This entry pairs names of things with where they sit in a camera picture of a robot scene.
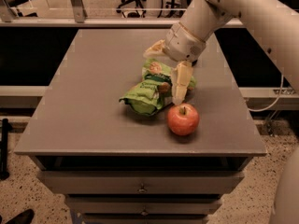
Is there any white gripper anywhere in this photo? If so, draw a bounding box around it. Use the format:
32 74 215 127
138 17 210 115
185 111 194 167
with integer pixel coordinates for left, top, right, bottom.
143 22 206 105

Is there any green rice chip bag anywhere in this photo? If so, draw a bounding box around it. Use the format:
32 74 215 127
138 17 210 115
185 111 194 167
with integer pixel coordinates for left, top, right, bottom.
119 58 196 116

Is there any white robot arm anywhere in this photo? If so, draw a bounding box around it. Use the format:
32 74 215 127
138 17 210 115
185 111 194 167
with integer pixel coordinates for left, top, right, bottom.
144 0 299 105

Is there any red apple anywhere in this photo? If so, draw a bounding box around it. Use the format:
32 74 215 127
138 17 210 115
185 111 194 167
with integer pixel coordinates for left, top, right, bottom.
167 103 200 136

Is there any black office chair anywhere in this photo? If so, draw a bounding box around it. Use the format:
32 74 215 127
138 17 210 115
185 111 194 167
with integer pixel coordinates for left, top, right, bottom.
116 0 147 17

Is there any grey drawer cabinet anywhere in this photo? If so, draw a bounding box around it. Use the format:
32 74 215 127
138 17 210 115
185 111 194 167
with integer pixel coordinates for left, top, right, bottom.
16 29 265 224

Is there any top drawer knob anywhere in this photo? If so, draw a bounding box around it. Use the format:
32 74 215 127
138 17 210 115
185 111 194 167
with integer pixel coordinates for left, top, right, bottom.
137 183 148 194

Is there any drawer knob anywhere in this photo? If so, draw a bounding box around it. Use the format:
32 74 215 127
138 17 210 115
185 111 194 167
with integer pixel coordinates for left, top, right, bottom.
140 206 149 217
137 183 148 194

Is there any black pole stand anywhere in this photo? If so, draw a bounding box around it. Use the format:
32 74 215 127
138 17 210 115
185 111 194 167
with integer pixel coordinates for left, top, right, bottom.
0 119 12 180

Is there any black shoe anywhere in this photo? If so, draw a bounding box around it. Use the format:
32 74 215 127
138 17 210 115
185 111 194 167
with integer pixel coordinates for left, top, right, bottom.
5 209 35 224

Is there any metal railing frame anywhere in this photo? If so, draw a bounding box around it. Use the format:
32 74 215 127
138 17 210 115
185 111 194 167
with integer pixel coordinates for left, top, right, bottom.
0 0 247 29

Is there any white cable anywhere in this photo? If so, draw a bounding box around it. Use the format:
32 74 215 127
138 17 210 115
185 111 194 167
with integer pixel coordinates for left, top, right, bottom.
247 73 285 113

